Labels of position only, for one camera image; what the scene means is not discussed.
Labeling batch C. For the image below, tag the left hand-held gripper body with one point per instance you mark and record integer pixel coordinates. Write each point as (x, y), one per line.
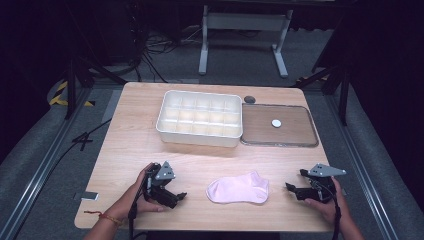
(165, 174)

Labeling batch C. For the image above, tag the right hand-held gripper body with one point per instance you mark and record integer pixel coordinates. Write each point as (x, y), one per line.
(325, 170)

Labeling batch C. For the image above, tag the pink sock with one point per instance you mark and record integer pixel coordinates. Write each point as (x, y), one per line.
(238, 189)

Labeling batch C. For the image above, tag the person's right hand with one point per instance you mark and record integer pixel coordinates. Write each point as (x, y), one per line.
(330, 210)

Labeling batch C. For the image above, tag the person's left hand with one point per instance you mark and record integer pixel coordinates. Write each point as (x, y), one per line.
(133, 203)

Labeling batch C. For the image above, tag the clear lid with white knob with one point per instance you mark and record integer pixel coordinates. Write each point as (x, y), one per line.
(283, 133)

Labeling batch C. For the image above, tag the white divided storage box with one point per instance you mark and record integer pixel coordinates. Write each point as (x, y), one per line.
(200, 116)

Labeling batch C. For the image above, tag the dark round table grommet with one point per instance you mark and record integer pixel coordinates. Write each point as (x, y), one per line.
(249, 99)

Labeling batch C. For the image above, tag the yellow and black floor tape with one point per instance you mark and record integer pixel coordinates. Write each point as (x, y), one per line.
(55, 99)

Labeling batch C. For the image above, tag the aluminium floor rail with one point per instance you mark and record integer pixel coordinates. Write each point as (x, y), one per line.
(43, 163)
(361, 170)

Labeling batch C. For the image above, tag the white metal stand frame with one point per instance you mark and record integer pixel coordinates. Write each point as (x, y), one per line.
(245, 21)

